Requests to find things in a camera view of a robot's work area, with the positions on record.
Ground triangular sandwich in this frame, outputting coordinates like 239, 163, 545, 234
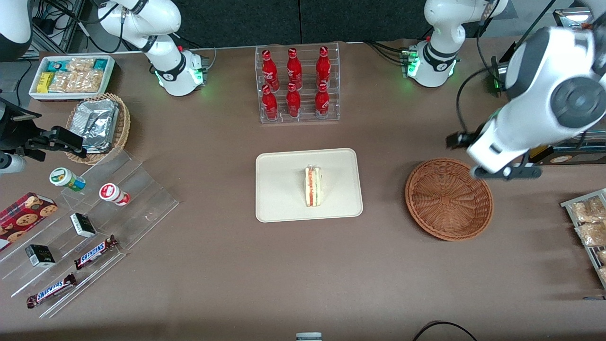
304, 165, 322, 207

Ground light wicker basket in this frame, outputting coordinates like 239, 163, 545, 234
65, 93, 131, 165

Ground brown wicker basket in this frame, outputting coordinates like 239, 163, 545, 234
405, 158, 494, 242

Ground cream plastic tray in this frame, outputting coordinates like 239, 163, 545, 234
256, 148, 364, 223

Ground green lid white cup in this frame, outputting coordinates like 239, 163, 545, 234
50, 167, 87, 192

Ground silver foil packet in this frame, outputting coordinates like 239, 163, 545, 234
71, 99, 119, 153

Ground white snack tub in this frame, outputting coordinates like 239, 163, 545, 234
28, 55, 116, 101

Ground red lid white cup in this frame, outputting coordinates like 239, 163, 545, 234
99, 183, 131, 206

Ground clear bag of crackers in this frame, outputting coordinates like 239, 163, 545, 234
49, 58, 104, 93

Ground small black box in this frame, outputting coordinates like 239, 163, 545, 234
70, 213, 97, 238
25, 244, 56, 268

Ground red cookie box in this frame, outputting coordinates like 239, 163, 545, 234
0, 192, 58, 251

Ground clear acrylic stepped stand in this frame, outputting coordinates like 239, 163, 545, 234
0, 149, 179, 319

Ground snickers bar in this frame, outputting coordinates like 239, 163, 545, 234
27, 273, 77, 309
74, 235, 118, 270

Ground black food warmer machine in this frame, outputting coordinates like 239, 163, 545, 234
491, 7, 606, 166

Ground red cola bottle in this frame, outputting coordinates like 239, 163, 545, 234
287, 48, 303, 90
316, 46, 331, 88
262, 49, 280, 90
286, 83, 302, 118
315, 82, 330, 119
262, 85, 279, 120

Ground clear bag of pastry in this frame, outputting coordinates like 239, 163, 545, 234
570, 197, 606, 223
575, 222, 606, 247

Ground clear acrylic bottle rack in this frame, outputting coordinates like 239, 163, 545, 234
255, 43, 340, 124

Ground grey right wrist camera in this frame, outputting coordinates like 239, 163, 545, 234
0, 153, 27, 174

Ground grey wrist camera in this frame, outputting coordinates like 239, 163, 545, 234
471, 162, 543, 181
0, 153, 27, 174

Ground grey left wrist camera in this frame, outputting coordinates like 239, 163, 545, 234
471, 162, 543, 181

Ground black base cables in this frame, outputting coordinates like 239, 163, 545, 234
364, 40, 409, 65

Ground aluminium frame with cables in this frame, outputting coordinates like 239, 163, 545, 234
28, 0, 87, 58

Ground metal wire tray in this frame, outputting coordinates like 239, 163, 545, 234
561, 188, 606, 289

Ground black floor cable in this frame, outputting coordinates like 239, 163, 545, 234
412, 321, 479, 341

